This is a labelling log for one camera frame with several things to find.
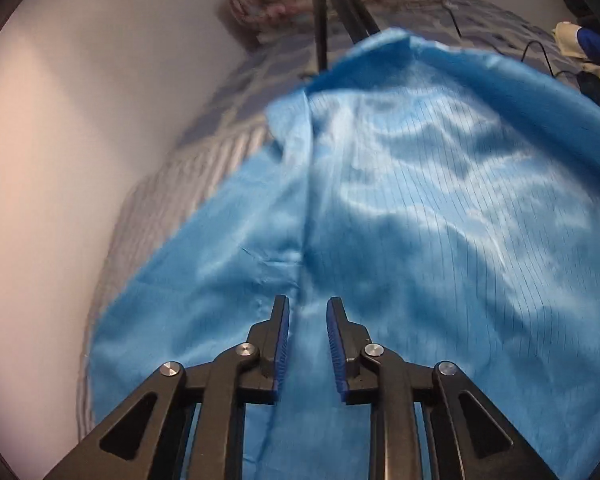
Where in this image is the pile of folded floral quilts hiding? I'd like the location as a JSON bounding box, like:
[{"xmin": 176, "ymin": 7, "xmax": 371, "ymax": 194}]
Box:
[{"xmin": 229, "ymin": 0, "xmax": 457, "ymax": 48}]

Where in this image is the blue zippered coat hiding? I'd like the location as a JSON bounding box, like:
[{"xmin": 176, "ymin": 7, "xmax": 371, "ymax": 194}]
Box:
[{"xmin": 87, "ymin": 27, "xmax": 600, "ymax": 480}]

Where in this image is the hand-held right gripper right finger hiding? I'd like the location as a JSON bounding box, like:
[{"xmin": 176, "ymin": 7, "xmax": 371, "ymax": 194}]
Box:
[{"xmin": 326, "ymin": 297, "xmax": 559, "ymax": 480}]

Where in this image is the cream and blue cloth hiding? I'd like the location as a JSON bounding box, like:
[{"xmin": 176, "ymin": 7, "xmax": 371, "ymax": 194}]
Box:
[{"xmin": 554, "ymin": 20, "xmax": 600, "ymax": 111}]

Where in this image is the dark puffer jacket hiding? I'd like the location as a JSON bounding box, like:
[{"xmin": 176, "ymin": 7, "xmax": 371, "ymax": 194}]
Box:
[{"xmin": 560, "ymin": 0, "xmax": 600, "ymax": 121}]

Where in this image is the black cable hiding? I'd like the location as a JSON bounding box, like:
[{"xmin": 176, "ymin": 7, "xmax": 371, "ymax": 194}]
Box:
[
  {"xmin": 521, "ymin": 39, "xmax": 582, "ymax": 80},
  {"xmin": 444, "ymin": 1, "xmax": 464, "ymax": 39}
]

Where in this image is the grey striped blanket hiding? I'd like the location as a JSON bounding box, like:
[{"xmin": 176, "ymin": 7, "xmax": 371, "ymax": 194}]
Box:
[{"xmin": 75, "ymin": 120, "xmax": 281, "ymax": 443}]

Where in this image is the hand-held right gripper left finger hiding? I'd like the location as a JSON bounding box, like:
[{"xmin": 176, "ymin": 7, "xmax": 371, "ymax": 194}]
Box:
[{"xmin": 44, "ymin": 295, "xmax": 291, "ymax": 480}]

